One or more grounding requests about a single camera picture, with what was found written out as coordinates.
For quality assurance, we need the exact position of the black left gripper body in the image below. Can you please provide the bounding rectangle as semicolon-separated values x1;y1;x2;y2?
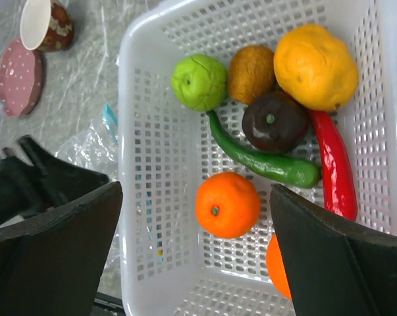
0;135;109;225

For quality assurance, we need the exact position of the clear zip top bag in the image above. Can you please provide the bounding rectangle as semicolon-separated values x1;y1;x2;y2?
55;103;126;280

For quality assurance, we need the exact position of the green toy apple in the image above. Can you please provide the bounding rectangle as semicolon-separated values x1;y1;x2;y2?
171;54;228;111

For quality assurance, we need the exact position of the dark purple toy mangosteen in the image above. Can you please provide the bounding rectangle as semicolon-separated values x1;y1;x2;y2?
242;91;309;154

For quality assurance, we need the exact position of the yellow toy lemon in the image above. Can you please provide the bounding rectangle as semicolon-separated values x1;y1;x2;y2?
274;24;359;111

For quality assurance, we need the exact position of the white plastic mesh basket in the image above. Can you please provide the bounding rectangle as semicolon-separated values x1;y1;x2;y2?
119;1;397;315

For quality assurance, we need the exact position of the pink dotted plate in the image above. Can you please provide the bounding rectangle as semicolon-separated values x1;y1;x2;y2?
0;37;44;117

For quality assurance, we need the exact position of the orange toy tangerine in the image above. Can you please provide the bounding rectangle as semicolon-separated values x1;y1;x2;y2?
266;234;292;300
196;172;261;239

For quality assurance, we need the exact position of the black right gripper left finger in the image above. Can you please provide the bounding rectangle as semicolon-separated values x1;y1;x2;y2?
0;181;122;315

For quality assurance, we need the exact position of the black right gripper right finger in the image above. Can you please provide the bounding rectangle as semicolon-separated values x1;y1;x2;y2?
269;184;397;315

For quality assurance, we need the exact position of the green toy cucumber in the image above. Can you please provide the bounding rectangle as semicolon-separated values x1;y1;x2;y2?
206;111;321;189

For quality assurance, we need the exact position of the red toy chili pepper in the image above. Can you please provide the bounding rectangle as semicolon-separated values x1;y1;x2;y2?
309;110;358;221

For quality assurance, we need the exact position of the brown toy kiwi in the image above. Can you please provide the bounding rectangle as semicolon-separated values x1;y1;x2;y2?
228;45;275;105

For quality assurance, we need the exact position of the floral paper bowl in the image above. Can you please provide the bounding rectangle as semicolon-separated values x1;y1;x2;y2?
20;0;74;53

